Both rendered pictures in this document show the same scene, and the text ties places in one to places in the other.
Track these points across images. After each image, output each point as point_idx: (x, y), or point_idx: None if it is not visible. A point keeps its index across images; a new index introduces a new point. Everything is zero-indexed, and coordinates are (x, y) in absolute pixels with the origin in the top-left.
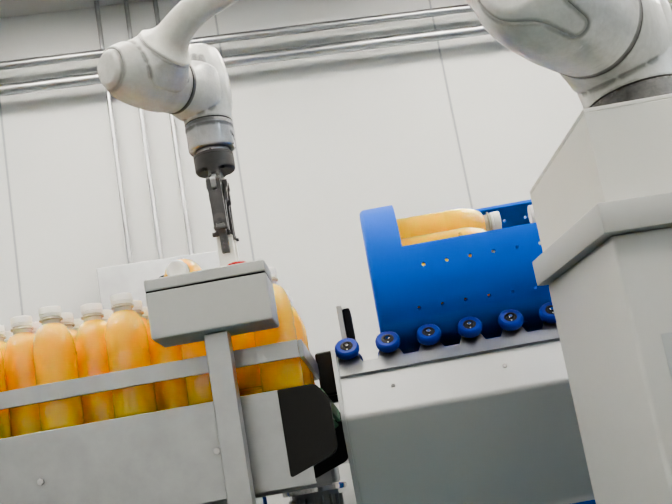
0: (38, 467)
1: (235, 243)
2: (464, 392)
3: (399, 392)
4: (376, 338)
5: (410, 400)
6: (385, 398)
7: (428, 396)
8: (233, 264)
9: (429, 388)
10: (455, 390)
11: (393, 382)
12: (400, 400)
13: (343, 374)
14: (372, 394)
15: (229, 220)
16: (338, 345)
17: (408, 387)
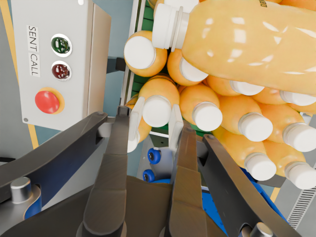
0: None
1: (169, 144)
2: (136, 177)
3: (142, 157)
4: (148, 173)
5: (140, 157)
6: (143, 149)
7: (139, 165)
8: (19, 94)
9: (139, 169)
10: (137, 176)
11: (144, 159)
12: (141, 154)
13: (149, 142)
14: (145, 146)
15: (172, 169)
16: (153, 153)
17: (142, 162)
